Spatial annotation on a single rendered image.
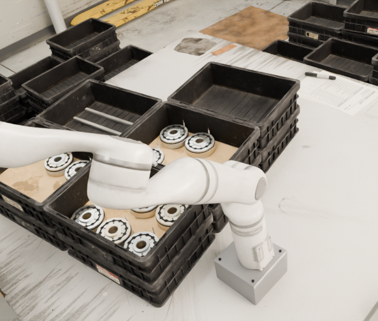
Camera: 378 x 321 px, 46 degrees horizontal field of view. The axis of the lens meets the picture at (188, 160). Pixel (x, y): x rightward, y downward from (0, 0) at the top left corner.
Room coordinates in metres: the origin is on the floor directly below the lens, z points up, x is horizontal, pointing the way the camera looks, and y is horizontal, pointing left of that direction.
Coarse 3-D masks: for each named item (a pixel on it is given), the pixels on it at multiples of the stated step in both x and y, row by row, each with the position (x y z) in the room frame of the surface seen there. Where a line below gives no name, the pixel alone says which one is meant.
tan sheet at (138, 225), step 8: (104, 208) 1.00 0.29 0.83; (112, 216) 0.96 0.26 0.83; (120, 216) 0.96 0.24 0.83; (128, 216) 0.95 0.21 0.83; (152, 216) 0.93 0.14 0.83; (136, 224) 0.91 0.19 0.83; (144, 224) 0.90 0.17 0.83; (152, 224) 0.90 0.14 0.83; (136, 232) 0.88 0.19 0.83; (152, 232) 0.87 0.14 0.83; (160, 232) 0.86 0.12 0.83
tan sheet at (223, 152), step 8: (152, 144) 1.28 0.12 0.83; (160, 144) 1.27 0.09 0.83; (216, 144) 1.21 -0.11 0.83; (224, 144) 1.20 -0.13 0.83; (168, 152) 1.21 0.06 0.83; (176, 152) 1.21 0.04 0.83; (184, 152) 1.20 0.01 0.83; (216, 152) 1.16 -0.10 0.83; (224, 152) 1.16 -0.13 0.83; (232, 152) 1.15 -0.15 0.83; (168, 160) 1.17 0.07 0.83; (216, 160) 1.12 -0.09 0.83; (224, 160) 1.11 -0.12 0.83
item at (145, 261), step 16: (80, 176) 1.06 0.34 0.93; (64, 192) 1.01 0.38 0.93; (48, 208) 0.95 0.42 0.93; (192, 208) 0.84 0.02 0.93; (64, 224) 0.89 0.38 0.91; (80, 224) 0.86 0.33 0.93; (176, 224) 0.79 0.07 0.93; (96, 240) 0.80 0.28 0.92; (160, 240) 0.75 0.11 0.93; (128, 256) 0.72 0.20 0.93; (144, 256) 0.71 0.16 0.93
